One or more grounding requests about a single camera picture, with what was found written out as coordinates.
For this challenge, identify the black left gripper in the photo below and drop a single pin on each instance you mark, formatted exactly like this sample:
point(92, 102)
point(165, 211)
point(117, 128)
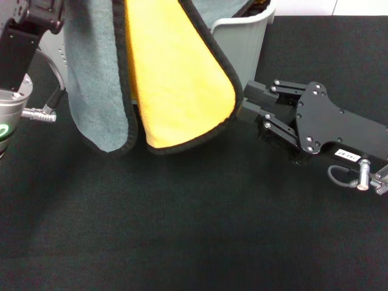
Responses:
point(15, 51)

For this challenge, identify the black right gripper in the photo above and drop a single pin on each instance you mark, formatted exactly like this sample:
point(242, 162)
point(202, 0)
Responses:
point(327, 127)

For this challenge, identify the yellow grey towel black trim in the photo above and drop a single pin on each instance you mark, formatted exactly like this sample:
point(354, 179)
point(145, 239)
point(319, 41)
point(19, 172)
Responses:
point(169, 85)

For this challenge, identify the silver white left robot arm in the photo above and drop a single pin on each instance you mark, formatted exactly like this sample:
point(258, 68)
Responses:
point(9, 115)

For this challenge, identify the grey perforated plastic storage basket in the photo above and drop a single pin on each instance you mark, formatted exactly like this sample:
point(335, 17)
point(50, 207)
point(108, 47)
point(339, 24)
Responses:
point(242, 45)

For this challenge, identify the grey towel with black trim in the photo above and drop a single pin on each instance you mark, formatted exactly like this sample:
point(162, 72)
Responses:
point(221, 7)

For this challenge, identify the silver connector on right gripper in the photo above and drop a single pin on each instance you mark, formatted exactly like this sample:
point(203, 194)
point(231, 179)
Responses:
point(364, 175)

